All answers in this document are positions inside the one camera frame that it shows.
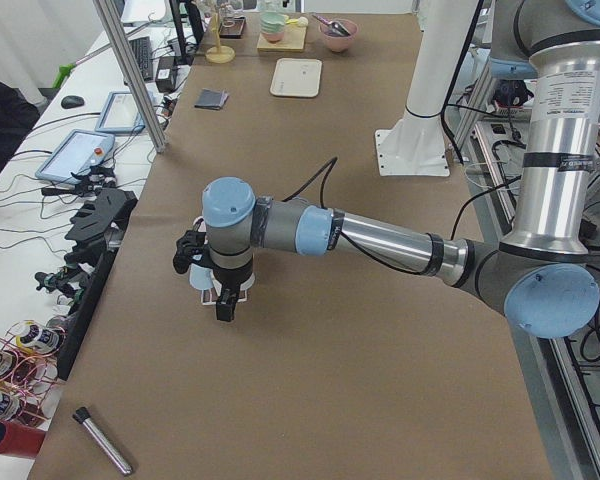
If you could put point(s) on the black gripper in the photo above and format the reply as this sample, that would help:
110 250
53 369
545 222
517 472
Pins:
228 277

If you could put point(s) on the cream rectangular tray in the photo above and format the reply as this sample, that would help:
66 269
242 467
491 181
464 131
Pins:
296 78

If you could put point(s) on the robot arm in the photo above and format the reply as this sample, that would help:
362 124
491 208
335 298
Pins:
536 276

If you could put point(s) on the light blue cup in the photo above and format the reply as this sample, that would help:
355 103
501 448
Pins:
200 278

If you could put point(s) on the black tool holder stand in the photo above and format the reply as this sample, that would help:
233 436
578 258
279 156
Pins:
88 232

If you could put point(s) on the metal cylinder with black cap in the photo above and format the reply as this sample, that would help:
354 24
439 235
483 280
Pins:
83 417

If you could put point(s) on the grey folded cloth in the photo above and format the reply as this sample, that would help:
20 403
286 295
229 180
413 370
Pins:
211 99

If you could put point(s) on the near teach pendant tablet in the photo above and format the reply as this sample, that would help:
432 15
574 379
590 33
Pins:
75 156

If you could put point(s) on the teach pendant tablet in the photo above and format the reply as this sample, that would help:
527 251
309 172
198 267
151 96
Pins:
75 156
120 115

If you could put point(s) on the far teach pendant tablet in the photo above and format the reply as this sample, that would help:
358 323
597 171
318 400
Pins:
120 115

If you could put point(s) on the wooden mug tree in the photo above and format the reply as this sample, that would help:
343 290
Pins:
218 53

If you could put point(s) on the black computer mouse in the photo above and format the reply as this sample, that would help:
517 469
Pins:
72 101

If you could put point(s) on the red cylinder can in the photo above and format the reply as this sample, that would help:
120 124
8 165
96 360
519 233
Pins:
20 441

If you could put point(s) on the black keyboard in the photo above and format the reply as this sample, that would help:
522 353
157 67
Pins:
142 52

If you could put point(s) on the wooden cutting board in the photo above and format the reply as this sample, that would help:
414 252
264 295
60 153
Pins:
290 39

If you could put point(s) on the stacked green bowls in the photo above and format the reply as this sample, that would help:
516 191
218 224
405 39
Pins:
272 26

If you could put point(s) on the pink bowl with ice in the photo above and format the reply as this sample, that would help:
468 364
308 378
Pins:
337 43

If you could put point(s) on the metal scoop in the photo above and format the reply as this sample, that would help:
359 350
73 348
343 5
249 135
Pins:
337 28

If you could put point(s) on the white wire cup rack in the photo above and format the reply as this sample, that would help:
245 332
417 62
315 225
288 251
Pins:
209 296

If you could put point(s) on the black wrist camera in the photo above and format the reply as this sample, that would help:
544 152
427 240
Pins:
191 249

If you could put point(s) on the aluminium frame post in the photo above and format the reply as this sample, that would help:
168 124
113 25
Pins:
112 25

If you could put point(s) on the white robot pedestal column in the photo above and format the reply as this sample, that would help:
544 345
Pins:
415 145

